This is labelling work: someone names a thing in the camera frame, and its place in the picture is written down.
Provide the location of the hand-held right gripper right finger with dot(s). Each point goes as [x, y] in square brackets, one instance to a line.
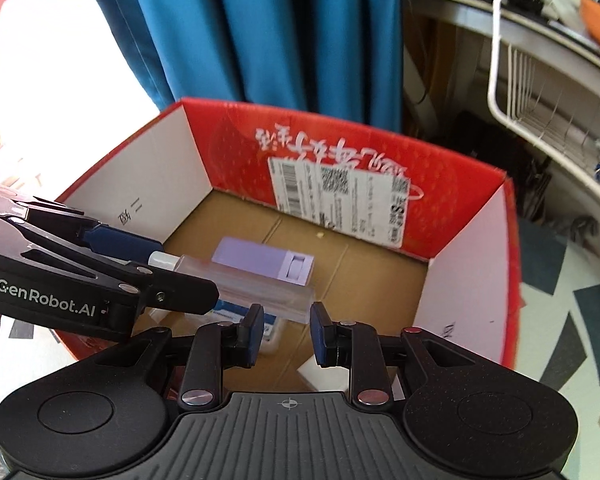
[321, 335]

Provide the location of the blue curtain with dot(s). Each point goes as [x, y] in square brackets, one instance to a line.
[280, 35]

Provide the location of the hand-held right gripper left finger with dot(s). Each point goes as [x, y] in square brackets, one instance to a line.
[252, 335]

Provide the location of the white desk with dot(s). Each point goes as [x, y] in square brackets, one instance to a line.
[455, 1]

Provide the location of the lavender rectangular device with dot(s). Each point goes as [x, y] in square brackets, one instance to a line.
[252, 257]

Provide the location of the geometric patterned mat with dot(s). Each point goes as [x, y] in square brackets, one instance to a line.
[580, 270]

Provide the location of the clear plastic bottle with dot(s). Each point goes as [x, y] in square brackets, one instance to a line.
[265, 291]

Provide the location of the red strawberry print cardboard box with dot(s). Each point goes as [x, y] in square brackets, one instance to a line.
[230, 130]

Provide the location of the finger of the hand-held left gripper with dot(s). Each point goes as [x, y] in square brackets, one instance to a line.
[125, 245]
[185, 296]

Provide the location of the blue white small box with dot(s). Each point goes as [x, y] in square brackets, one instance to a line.
[230, 314]

